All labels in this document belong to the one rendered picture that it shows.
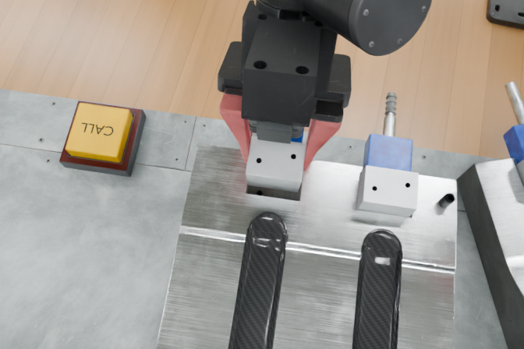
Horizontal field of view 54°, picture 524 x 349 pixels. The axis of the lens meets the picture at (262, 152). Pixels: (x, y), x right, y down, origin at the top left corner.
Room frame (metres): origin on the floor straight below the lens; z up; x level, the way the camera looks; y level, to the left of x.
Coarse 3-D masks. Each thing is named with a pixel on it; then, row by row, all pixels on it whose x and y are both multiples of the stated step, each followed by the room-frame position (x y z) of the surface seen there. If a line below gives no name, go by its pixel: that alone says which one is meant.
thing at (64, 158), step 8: (96, 104) 0.27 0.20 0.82; (104, 104) 0.27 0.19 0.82; (136, 112) 0.26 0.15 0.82; (72, 120) 0.25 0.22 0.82; (136, 120) 0.25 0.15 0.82; (136, 128) 0.24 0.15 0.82; (128, 144) 0.22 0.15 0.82; (64, 152) 0.21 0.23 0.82; (128, 152) 0.21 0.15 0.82; (64, 160) 0.20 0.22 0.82; (72, 160) 0.20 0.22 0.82; (80, 160) 0.20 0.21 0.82; (88, 160) 0.20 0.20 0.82; (96, 160) 0.20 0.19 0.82; (128, 160) 0.20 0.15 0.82; (112, 168) 0.19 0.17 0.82; (120, 168) 0.19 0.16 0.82
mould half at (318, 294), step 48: (192, 192) 0.15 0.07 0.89; (240, 192) 0.15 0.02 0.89; (336, 192) 0.15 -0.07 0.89; (432, 192) 0.15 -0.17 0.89; (192, 240) 0.10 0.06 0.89; (240, 240) 0.10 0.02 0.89; (288, 240) 0.10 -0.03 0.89; (336, 240) 0.10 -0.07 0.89; (432, 240) 0.10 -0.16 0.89; (192, 288) 0.06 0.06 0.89; (288, 288) 0.06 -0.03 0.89; (336, 288) 0.06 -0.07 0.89; (432, 288) 0.06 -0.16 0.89; (192, 336) 0.01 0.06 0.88; (288, 336) 0.02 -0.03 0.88; (336, 336) 0.02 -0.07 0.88; (432, 336) 0.02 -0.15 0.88
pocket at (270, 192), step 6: (252, 186) 0.16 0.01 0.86; (300, 186) 0.16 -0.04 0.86; (246, 192) 0.15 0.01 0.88; (252, 192) 0.15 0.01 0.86; (258, 192) 0.16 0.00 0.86; (264, 192) 0.16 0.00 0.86; (270, 192) 0.16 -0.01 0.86; (276, 192) 0.16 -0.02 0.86; (282, 192) 0.16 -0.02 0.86; (288, 192) 0.16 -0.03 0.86; (294, 192) 0.16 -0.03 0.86; (300, 192) 0.15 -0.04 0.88; (282, 198) 0.15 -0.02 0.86; (288, 198) 0.15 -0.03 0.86; (294, 198) 0.15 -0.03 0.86
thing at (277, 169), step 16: (256, 144) 0.18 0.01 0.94; (272, 144) 0.18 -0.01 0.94; (288, 144) 0.18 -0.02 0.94; (304, 144) 0.18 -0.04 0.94; (256, 160) 0.16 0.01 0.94; (272, 160) 0.16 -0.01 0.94; (288, 160) 0.16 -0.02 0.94; (256, 176) 0.15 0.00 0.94; (272, 176) 0.15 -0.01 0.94; (288, 176) 0.15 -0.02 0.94
